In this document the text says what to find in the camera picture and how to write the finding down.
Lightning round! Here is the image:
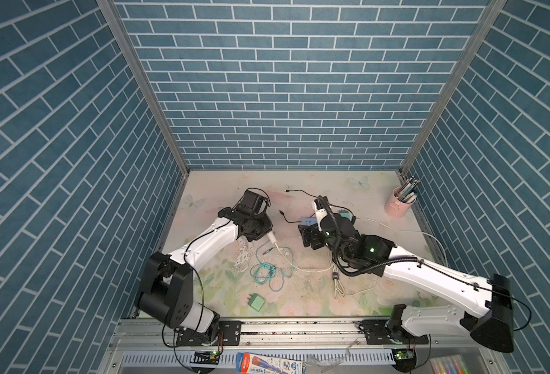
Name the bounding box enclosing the white electric toothbrush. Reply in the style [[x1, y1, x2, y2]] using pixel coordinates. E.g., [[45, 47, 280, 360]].
[[267, 232, 279, 248]]

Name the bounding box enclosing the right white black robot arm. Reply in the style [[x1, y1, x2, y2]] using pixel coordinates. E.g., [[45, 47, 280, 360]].
[[298, 212, 517, 353]]

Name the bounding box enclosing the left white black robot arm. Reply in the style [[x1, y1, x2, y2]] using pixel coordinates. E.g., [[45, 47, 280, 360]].
[[135, 207, 273, 341]]

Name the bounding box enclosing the teal small plug adapter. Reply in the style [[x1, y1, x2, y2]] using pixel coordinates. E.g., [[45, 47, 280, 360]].
[[339, 210, 354, 221]]

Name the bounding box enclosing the blue power strip cube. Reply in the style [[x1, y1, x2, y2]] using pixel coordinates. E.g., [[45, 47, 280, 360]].
[[301, 218, 318, 227]]

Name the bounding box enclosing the pink pen holder cup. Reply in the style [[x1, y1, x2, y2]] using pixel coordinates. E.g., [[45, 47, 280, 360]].
[[384, 187, 416, 218]]

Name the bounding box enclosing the green plug adapter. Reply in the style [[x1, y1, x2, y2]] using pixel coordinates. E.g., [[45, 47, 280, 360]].
[[248, 294, 265, 312]]

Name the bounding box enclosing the clear plastic bag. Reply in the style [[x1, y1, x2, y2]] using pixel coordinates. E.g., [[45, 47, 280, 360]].
[[305, 339, 358, 373]]

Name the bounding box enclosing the red blue package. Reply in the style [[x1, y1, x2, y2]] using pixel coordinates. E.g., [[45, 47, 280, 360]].
[[235, 353, 305, 374]]

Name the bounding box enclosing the coloured marker set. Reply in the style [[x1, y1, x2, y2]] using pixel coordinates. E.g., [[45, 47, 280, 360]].
[[430, 355, 471, 374]]

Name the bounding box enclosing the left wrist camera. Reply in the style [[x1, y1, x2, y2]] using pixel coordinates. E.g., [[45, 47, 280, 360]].
[[238, 189, 270, 217]]

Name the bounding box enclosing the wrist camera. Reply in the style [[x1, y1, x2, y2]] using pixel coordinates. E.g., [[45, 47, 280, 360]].
[[315, 209, 328, 232], [238, 189, 270, 217]]

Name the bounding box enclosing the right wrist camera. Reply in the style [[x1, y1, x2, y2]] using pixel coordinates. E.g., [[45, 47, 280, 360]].
[[315, 209, 328, 232]]

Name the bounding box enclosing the white power strip cord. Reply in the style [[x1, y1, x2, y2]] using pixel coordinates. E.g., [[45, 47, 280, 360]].
[[353, 217, 448, 261]]

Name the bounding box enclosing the teal coiled charging cable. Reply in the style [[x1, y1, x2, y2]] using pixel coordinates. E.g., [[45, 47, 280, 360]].
[[249, 242, 297, 293]]

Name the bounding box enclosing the black cable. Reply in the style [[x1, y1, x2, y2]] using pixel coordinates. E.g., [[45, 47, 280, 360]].
[[278, 188, 355, 224]]

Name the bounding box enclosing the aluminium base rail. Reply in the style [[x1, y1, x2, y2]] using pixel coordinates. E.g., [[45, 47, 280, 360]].
[[96, 315, 509, 374]]

